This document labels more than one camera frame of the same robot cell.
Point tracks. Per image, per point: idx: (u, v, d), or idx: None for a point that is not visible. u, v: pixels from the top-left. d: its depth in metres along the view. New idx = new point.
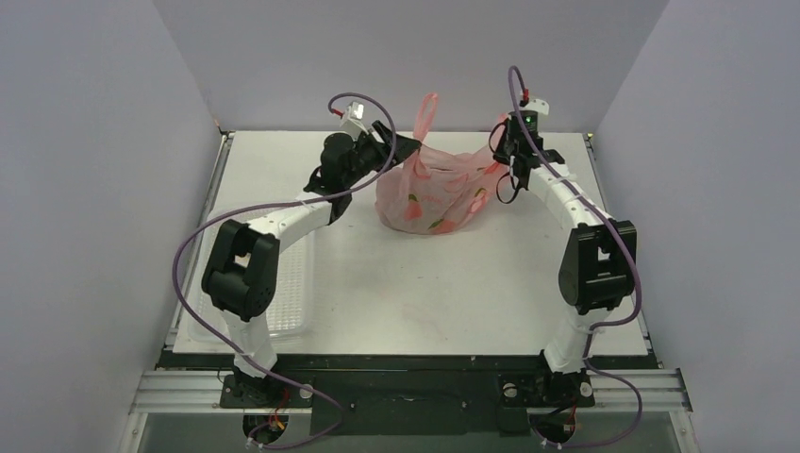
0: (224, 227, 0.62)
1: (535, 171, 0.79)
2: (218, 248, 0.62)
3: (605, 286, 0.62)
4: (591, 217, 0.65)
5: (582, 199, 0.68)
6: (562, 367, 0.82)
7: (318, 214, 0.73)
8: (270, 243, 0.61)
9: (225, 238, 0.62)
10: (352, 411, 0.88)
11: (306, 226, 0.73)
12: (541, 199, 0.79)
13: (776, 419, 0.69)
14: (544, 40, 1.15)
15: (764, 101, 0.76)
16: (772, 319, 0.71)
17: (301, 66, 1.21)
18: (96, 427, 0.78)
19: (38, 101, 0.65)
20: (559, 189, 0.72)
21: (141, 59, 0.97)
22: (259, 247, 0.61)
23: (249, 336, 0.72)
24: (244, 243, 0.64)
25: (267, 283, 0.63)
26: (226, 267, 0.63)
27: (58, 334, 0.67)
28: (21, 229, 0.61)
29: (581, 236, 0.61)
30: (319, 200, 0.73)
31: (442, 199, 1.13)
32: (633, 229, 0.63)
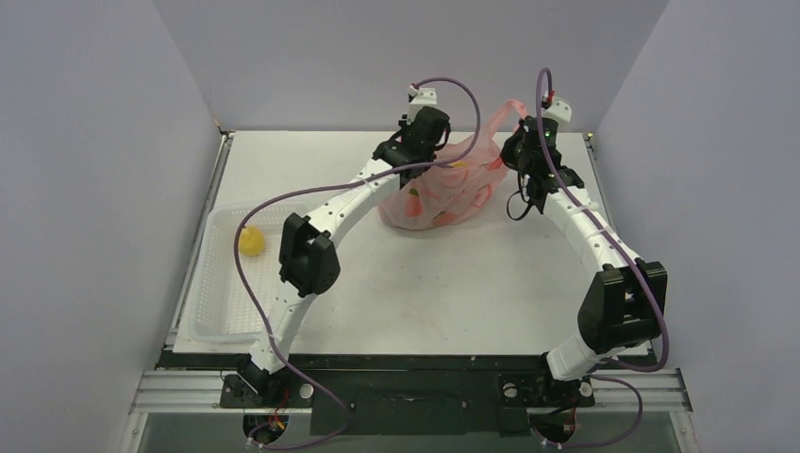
0: (290, 219, 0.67)
1: (552, 196, 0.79)
2: (284, 238, 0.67)
3: (628, 330, 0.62)
4: (616, 257, 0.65)
5: (607, 235, 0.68)
6: (566, 377, 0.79)
7: (379, 191, 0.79)
8: (326, 243, 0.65)
9: (289, 230, 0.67)
10: (352, 411, 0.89)
11: (369, 203, 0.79)
12: (559, 227, 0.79)
13: (776, 418, 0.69)
14: (543, 41, 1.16)
15: (763, 103, 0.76)
16: (771, 319, 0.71)
17: (300, 68, 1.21)
18: (97, 427, 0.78)
19: (38, 102, 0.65)
20: (581, 220, 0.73)
21: (142, 61, 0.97)
22: (317, 246, 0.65)
23: (296, 315, 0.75)
24: (307, 233, 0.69)
25: (325, 273, 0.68)
26: (295, 252, 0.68)
27: (58, 334, 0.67)
28: (22, 230, 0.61)
29: (608, 280, 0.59)
30: (381, 176, 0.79)
31: (441, 195, 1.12)
32: (663, 271, 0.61)
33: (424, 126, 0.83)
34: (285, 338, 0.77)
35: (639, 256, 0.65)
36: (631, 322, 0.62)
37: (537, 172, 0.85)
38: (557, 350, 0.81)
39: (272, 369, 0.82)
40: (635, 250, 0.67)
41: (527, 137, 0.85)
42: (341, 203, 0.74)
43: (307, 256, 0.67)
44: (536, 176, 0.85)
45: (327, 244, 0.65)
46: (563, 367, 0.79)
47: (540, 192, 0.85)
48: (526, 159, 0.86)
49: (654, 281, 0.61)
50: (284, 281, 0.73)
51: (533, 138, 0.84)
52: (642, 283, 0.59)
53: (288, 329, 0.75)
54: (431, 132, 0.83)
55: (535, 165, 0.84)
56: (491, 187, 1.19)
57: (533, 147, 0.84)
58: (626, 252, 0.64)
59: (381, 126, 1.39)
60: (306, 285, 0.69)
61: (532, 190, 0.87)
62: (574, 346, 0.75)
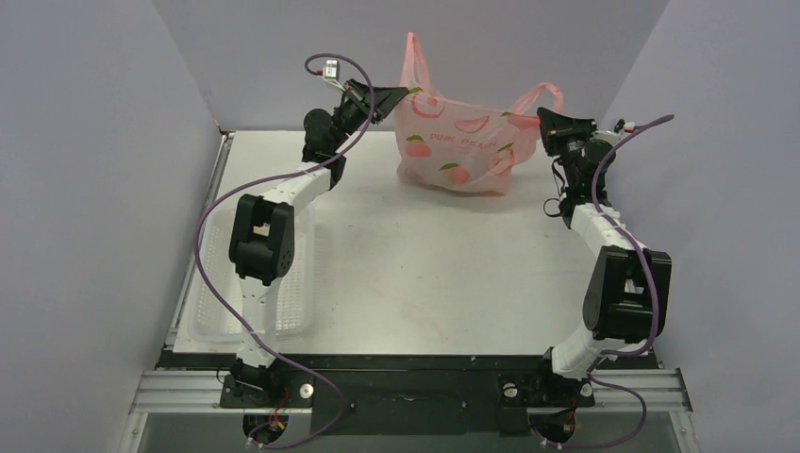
0: (241, 202, 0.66)
1: (577, 207, 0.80)
2: (239, 221, 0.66)
3: (631, 316, 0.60)
4: (625, 243, 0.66)
5: (620, 229, 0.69)
6: (565, 371, 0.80)
7: (318, 182, 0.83)
8: (287, 209, 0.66)
9: (245, 211, 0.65)
10: (352, 411, 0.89)
11: (308, 193, 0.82)
12: (581, 234, 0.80)
13: (777, 419, 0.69)
14: (543, 40, 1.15)
15: (765, 102, 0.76)
16: (773, 319, 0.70)
17: (300, 68, 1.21)
18: (96, 427, 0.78)
19: (39, 102, 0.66)
20: (599, 220, 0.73)
21: (142, 60, 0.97)
22: (278, 215, 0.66)
23: (267, 306, 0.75)
24: (262, 214, 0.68)
25: (287, 245, 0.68)
26: (248, 238, 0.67)
27: (58, 333, 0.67)
28: (21, 230, 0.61)
29: (610, 252, 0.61)
30: (317, 169, 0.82)
31: (450, 139, 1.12)
32: (669, 260, 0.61)
33: (316, 145, 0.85)
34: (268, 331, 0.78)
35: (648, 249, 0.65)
36: (635, 309, 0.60)
37: (574, 192, 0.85)
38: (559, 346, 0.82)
39: (267, 364, 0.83)
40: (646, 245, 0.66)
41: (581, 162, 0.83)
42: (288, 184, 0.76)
43: (262, 239, 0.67)
44: (573, 196, 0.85)
45: (289, 211, 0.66)
46: (563, 360, 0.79)
47: (570, 210, 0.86)
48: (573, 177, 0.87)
49: (658, 268, 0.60)
50: (243, 278, 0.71)
51: (587, 167, 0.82)
52: (641, 260, 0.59)
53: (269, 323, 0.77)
54: (328, 142, 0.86)
55: (575, 188, 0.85)
56: (513, 151, 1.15)
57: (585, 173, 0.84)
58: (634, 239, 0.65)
59: (381, 126, 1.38)
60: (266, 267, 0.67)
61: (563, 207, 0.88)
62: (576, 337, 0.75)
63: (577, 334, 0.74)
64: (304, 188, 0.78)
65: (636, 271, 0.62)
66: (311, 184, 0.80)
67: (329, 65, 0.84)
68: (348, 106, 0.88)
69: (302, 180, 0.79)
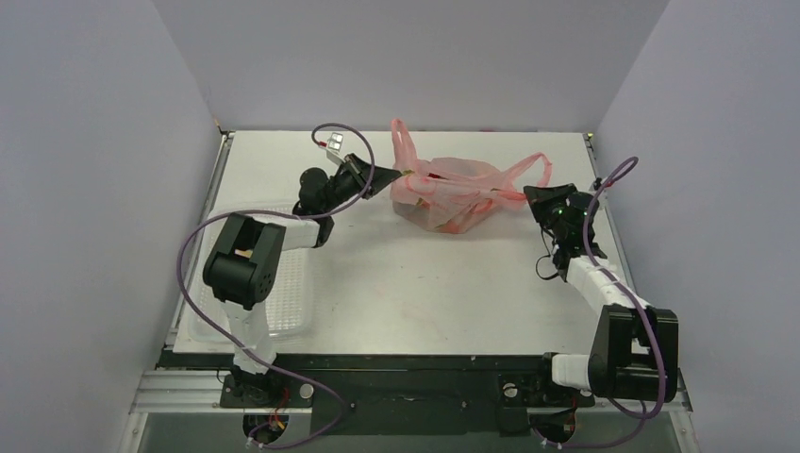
0: (231, 219, 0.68)
1: (574, 260, 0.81)
2: (225, 234, 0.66)
3: (636, 381, 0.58)
4: (626, 301, 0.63)
5: (619, 284, 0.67)
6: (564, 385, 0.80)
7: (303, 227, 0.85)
8: (278, 226, 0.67)
9: (234, 226, 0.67)
10: (352, 411, 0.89)
11: (294, 237, 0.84)
12: (578, 286, 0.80)
13: (776, 418, 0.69)
14: (543, 40, 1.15)
15: (763, 100, 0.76)
16: (772, 319, 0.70)
17: (299, 67, 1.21)
18: (96, 427, 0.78)
19: (39, 102, 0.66)
20: (597, 276, 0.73)
21: (142, 61, 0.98)
22: (268, 231, 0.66)
23: (250, 327, 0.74)
24: (249, 235, 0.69)
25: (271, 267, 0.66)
26: (229, 254, 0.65)
27: (58, 332, 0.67)
28: (21, 228, 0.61)
29: (614, 313, 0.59)
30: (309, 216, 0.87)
31: (448, 209, 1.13)
32: (674, 321, 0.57)
33: (310, 202, 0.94)
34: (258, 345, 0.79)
35: (650, 305, 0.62)
36: (640, 373, 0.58)
37: (566, 243, 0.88)
38: (557, 359, 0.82)
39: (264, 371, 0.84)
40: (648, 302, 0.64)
41: (568, 209, 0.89)
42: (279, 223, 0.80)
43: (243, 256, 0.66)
44: (565, 248, 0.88)
45: (278, 230, 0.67)
46: (563, 375, 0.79)
47: (565, 262, 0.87)
48: (563, 228, 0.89)
49: (663, 330, 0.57)
50: (223, 304, 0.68)
51: (574, 213, 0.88)
52: (645, 322, 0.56)
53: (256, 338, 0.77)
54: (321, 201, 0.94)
55: (568, 239, 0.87)
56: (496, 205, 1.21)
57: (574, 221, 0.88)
58: (637, 297, 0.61)
59: (381, 126, 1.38)
60: (238, 282, 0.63)
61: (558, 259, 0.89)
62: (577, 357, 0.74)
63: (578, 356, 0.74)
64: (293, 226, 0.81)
65: (641, 333, 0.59)
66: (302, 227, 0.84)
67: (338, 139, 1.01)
68: (345, 176, 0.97)
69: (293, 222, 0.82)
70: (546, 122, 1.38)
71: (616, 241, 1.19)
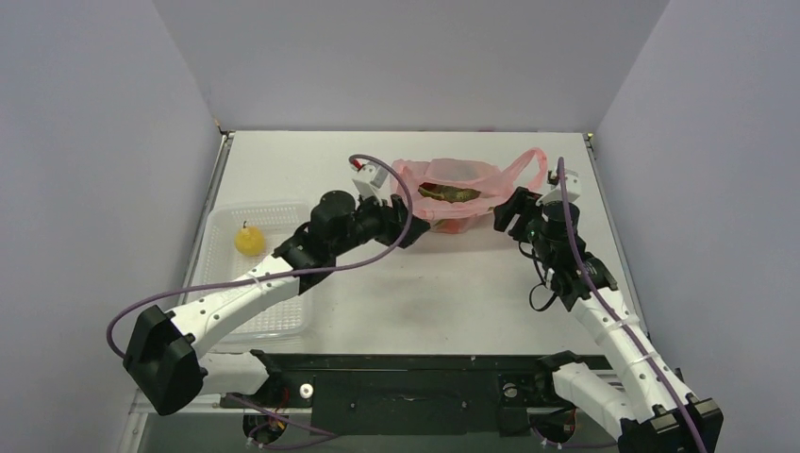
0: (145, 315, 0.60)
1: (585, 301, 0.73)
2: (135, 338, 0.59)
3: None
4: (663, 394, 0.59)
5: (652, 362, 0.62)
6: (563, 385, 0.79)
7: (272, 293, 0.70)
8: (183, 351, 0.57)
9: (142, 329, 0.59)
10: (352, 411, 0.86)
11: (252, 309, 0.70)
12: (592, 335, 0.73)
13: (775, 420, 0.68)
14: (542, 41, 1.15)
15: (763, 100, 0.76)
16: (772, 319, 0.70)
17: (298, 66, 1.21)
18: (97, 427, 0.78)
19: (37, 102, 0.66)
20: (622, 340, 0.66)
21: (141, 61, 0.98)
22: (170, 354, 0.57)
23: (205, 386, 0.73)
24: (167, 333, 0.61)
25: (181, 385, 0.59)
26: (142, 357, 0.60)
27: (58, 331, 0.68)
28: (21, 228, 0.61)
29: (663, 429, 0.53)
30: (276, 276, 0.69)
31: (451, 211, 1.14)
32: (719, 412, 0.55)
33: (321, 225, 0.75)
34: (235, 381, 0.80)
35: (689, 391, 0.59)
36: None
37: (561, 265, 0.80)
38: (564, 377, 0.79)
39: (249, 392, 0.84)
40: (684, 384, 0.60)
41: (547, 226, 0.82)
42: (220, 301, 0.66)
43: (158, 360, 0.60)
44: (560, 271, 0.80)
45: (184, 353, 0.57)
46: (574, 379, 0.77)
47: (567, 288, 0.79)
48: (549, 249, 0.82)
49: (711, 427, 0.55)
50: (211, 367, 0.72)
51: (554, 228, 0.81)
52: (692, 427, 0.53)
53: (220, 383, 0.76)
54: (329, 229, 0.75)
55: (560, 260, 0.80)
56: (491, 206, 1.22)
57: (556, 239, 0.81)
58: (676, 391, 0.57)
59: (381, 126, 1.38)
60: (150, 395, 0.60)
61: (556, 283, 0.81)
62: (591, 398, 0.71)
63: (593, 398, 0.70)
64: (238, 308, 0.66)
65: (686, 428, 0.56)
66: (260, 296, 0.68)
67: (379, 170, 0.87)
68: (368, 216, 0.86)
69: (243, 295, 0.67)
70: (546, 122, 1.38)
71: (616, 241, 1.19)
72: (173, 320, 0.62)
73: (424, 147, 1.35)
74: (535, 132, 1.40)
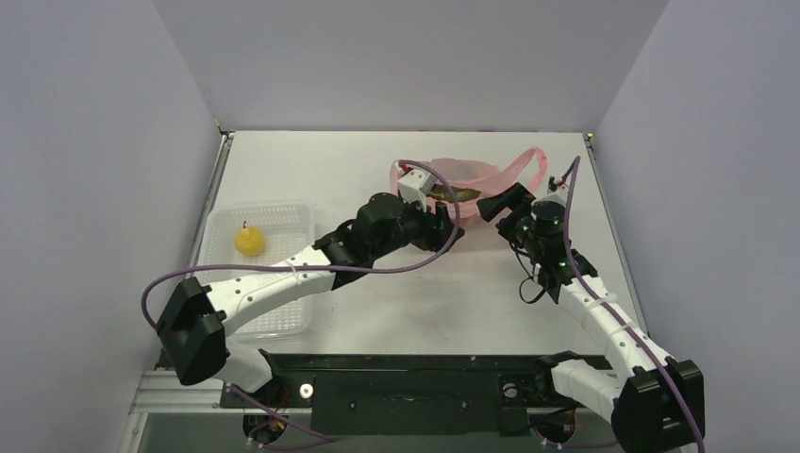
0: (183, 284, 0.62)
1: (567, 288, 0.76)
2: (172, 304, 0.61)
3: (668, 443, 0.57)
4: (644, 358, 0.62)
5: (630, 332, 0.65)
6: (560, 379, 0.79)
7: (306, 285, 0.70)
8: (213, 327, 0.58)
9: (179, 298, 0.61)
10: (352, 411, 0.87)
11: (284, 297, 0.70)
12: (576, 316, 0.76)
13: (775, 419, 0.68)
14: (542, 41, 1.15)
15: (762, 100, 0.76)
16: (771, 319, 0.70)
17: (298, 66, 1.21)
18: (97, 427, 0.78)
19: (37, 102, 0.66)
20: (601, 314, 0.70)
21: (141, 61, 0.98)
22: (202, 327, 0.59)
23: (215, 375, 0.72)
24: (200, 306, 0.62)
25: (208, 360, 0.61)
26: (175, 324, 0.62)
27: (58, 331, 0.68)
28: (21, 228, 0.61)
29: (642, 387, 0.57)
30: (312, 270, 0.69)
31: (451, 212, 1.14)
32: (696, 372, 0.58)
33: (364, 224, 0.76)
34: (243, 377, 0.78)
35: (668, 355, 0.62)
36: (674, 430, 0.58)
37: (548, 260, 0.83)
38: (563, 371, 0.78)
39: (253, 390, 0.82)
40: (662, 349, 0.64)
41: (536, 225, 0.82)
42: (252, 284, 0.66)
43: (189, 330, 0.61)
44: (547, 265, 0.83)
45: (214, 329, 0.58)
46: (570, 373, 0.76)
47: (553, 280, 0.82)
48: (535, 245, 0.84)
49: (690, 384, 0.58)
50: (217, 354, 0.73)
51: (541, 227, 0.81)
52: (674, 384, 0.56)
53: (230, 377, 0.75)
54: (374, 230, 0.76)
55: (548, 255, 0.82)
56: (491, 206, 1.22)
57: (542, 236, 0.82)
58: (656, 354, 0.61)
59: (381, 126, 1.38)
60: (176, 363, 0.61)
61: (542, 277, 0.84)
62: (588, 390, 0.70)
63: (590, 388, 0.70)
64: (270, 293, 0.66)
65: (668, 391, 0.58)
66: (295, 286, 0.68)
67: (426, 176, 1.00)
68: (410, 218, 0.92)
69: (278, 283, 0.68)
70: (546, 122, 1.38)
71: (616, 241, 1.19)
72: (208, 293, 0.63)
73: (424, 147, 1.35)
74: (535, 132, 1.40)
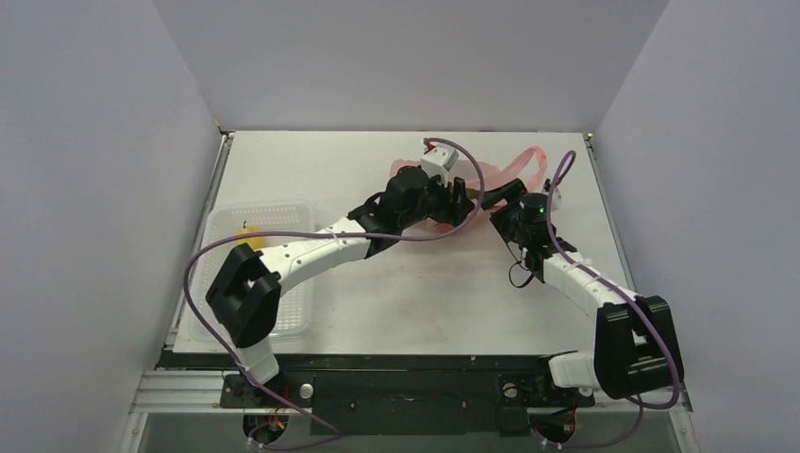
0: (237, 252, 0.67)
1: (548, 260, 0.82)
2: (226, 270, 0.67)
3: (645, 376, 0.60)
4: (616, 296, 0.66)
5: (603, 280, 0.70)
6: (558, 372, 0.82)
7: (344, 250, 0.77)
8: (270, 285, 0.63)
9: (234, 263, 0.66)
10: (352, 411, 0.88)
11: (326, 261, 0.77)
12: (561, 287, 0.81)
13: (777, 419, 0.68)
14: (542, 41, 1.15)
15: (763, 101, 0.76)
16: (773, 319, 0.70)
17: (298, 66, 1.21)
18: (97, 427, 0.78)
19: (37, 103, 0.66)
20: (577, 273, 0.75)
21: (141, 61, 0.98)
22: (258, 287, 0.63)
23: (245, 355, 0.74)
24: (253, 270, 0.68)
25: (263, 320, 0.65)
26: (228, 290, 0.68)
27: (58, 330, 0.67)
28: (21, 228, 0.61)
29: (610, 317, 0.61)
30: (351, 237, 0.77)
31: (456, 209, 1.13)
32: (665, 306, 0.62)
33: (395, 195, 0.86)
34: (258, 366, 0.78)
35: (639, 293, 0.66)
36: (650, 364, 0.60)
37: (534, 244, 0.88)
38: (559, 360, 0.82)
39: (264, 381, 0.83)
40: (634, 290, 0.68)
41: (524, 212, 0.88)
42: (298, 249, 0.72)
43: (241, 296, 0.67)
44: (533, 249, 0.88)
45: (271, 287, 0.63)
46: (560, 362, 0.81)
47: (539, 263, 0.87)
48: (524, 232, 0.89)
49: (659, 316, 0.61)
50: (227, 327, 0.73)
51: (530, 215, 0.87)
52: (640, 312, 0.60)
53: (254, 361, 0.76)
54: (404, 202, 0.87)
55: (535, 241, 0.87)
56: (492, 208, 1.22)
57: (531, 223, 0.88)
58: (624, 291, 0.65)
59: (381, 126, 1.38)
60: (228, 325, 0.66)
61: (529, 261, 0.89)
62: (578, 364, 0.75)
63: (579, 360, 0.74)
64: (316, 256, 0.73)
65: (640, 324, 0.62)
66: (336, 251, 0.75)
67: (449, 153, 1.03)
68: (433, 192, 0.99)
69: (322, 248, 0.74)
70: (546, 122, 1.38)
71: (617, 241, 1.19)
72: (262, 258, 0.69)
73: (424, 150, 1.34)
74: (535, 132, 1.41)
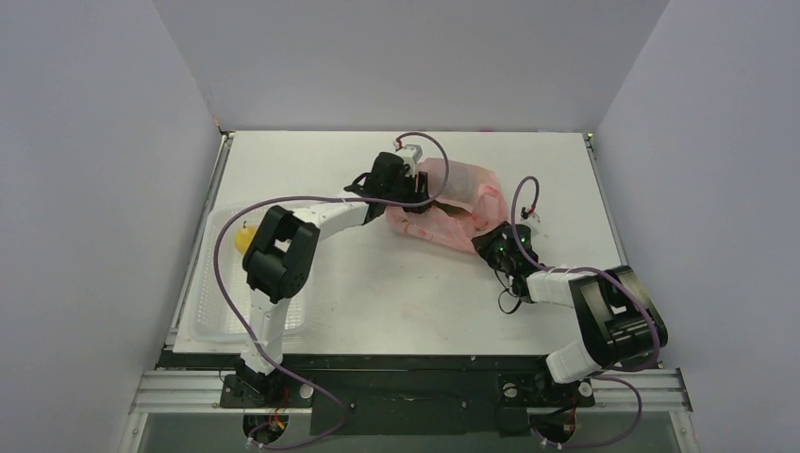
0: (272, 212, 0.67)
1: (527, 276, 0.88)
2: (263, 228, 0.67)
3: (630, 334, 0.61)
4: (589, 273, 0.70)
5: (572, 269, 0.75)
6: (556, 368, 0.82)
7: (353, 212, 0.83)
8: (311, 231, 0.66)
9: (272, 222, 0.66)
10: (352, 411, 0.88)
11: (339, 224, 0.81)
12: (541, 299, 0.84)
13: (777, 420, 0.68)
14: (542, 41, 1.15)
15: (763, 102, 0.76)
16: (772, 320, 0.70)
17: (299, 67, 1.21)
18: (97, 427, 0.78)
19: (35, 103, 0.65)
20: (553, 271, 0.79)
21: (141, 62, 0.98)
22: (301, 234, 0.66)
23: (271, 320, 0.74)
24: (288, 229, 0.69)
25: (303, 268, 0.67)
26: (266, 248, 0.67)
27: (58, 331, 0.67)
28: (19, 231, 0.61)
29: (580, 285, 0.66)
30: (356, 199, 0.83)
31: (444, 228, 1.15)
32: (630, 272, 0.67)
33: (381, 169, 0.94)
34: (272, 343, 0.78)
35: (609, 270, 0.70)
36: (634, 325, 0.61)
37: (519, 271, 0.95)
38: (557, 357, 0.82)
39: (267, 372, 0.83)
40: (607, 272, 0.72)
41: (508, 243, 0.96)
42: (322, 209, 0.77)
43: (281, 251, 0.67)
44: (519, 276, 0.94)
45: (312, 233, 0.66)
46: (559, 357, 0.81)
47: (524, 289, 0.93)
48: (508, 261, 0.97)
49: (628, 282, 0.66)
50: (252, 289, 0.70)
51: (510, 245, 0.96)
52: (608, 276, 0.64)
53: (272, 334, 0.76)
54: (388, 174, 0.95)
55: (518, 267, 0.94)
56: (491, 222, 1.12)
57: (513, 251, 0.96)
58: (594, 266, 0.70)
59: (381, 126, 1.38)
60: (271, 277, 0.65)
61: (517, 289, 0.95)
62: (574, 353, 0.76)
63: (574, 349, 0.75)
64: (336, 214, 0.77)
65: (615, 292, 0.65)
66: (347, 211, 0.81)
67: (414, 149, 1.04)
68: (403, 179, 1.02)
69: (337, 207, 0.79)
70: (546, 121, 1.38)
71: (616, 240, 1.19)
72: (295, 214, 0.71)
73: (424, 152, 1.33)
74: (535, 132, 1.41)
